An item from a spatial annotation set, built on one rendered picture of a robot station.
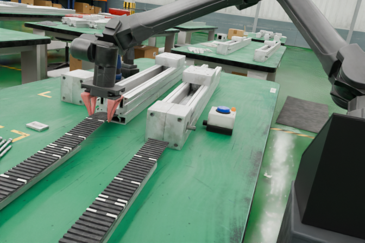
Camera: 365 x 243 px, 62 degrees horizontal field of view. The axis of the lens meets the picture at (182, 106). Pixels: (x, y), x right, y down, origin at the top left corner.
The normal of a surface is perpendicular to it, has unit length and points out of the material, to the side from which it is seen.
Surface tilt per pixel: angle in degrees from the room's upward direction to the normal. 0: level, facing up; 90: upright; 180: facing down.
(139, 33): 123
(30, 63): 90
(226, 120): 90
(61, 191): 0
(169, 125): 90
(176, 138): 90
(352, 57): 45
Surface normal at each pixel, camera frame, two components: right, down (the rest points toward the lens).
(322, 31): -0.24, -0.48
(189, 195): 0.13, -0.94
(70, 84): -0.27, 0.26
